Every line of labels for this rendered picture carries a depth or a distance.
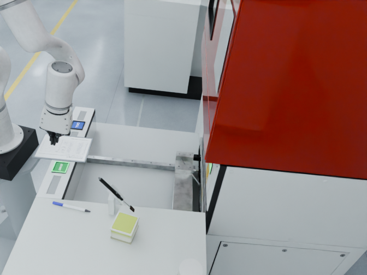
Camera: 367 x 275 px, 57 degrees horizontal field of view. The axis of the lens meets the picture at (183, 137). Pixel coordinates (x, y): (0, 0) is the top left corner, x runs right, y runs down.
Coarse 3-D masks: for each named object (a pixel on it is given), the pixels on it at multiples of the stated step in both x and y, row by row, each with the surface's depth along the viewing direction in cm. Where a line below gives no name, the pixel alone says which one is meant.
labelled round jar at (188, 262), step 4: (184, 260) 100; (188, 260) 100; (192, 260) 100; (196, 260) 100; (180, 264) 99; (184, 264) 99; (188, 264) 99; (192, 264) 99; (196, 264) 99; (200, 264) 100; (180, 268) 98; (184, 268) 98; (188, 268) 98; (192, 268) 98; (196, 268) 98; (200, 268) 98; (180, 272) 97; (184, 272) 97; (188, 272) 97; (192, 272) 97; (196, 272) 97; (200, 272) 97
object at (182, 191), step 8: (176, 160) 155; (176, 176) 148; (184, 176) 148; (192, 176) 149; (176, 184) 144; (184, 184) 145; (192, 184) 145; (176, 192) 141; (184, 192) 142; (176, 200) 138; (184, 200) 138; (176, 208) 135; (184, 208) 135
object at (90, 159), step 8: (88, 160) 155; (96, 160) 154; (104, 160) 154; (112, 160) 154; (120, 160) 155; (128, 160) 155; (136, 160) 156; (144, 160) 156; (152, 168) 157; (160, 168) 157; (168, 168) 157
